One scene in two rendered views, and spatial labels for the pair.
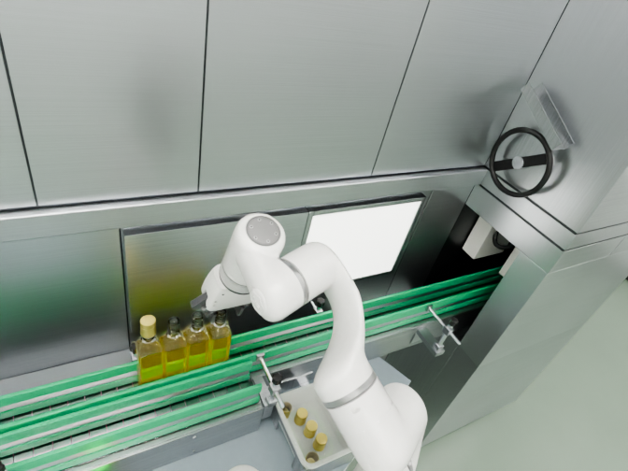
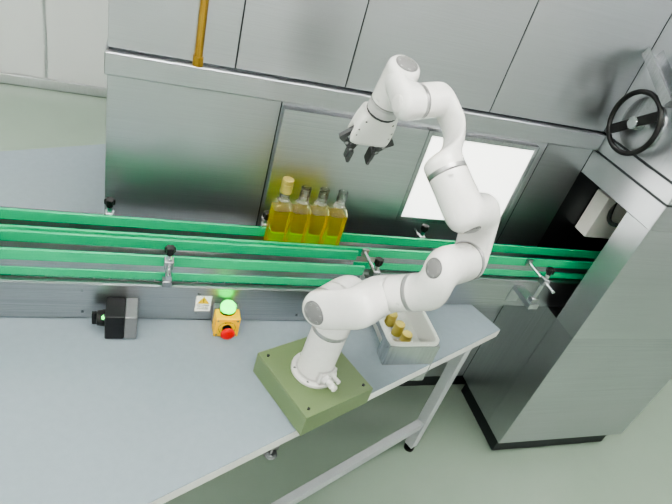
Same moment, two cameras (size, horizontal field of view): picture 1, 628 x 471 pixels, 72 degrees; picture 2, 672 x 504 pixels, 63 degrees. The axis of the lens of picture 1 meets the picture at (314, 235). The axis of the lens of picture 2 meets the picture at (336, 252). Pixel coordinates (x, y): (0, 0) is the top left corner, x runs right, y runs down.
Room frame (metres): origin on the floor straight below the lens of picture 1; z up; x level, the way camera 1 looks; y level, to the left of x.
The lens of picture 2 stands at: (-0.70, -0.15, 1.90)
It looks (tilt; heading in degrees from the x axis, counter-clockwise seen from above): 34 degrees down; 12
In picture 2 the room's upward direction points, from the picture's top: 18 degrees clockwise
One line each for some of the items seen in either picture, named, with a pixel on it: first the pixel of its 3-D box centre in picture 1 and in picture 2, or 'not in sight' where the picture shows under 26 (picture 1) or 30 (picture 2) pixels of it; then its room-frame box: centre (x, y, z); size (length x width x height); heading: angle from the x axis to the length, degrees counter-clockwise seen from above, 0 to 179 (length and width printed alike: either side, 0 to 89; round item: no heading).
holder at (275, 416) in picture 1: (307, 421); (396, 323); (0.69, -0.12, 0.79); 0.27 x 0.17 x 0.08; 36
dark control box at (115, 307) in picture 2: not in sight; (121, 318); (0.21, 0.54, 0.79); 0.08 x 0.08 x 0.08; 36
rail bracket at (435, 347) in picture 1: (436, 335); (533, 288); (1.06, -0.50, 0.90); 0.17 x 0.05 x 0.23; 36
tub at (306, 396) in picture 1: (312, 428); (400, 327); (0.67, -0.14, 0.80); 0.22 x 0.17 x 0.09; 36
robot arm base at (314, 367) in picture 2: not in sight; (325, 354); (0.32, 0.00, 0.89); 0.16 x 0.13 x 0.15; 64
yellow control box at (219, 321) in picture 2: not in sight; (225, 320); (0.37, 0.32, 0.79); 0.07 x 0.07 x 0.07; 36
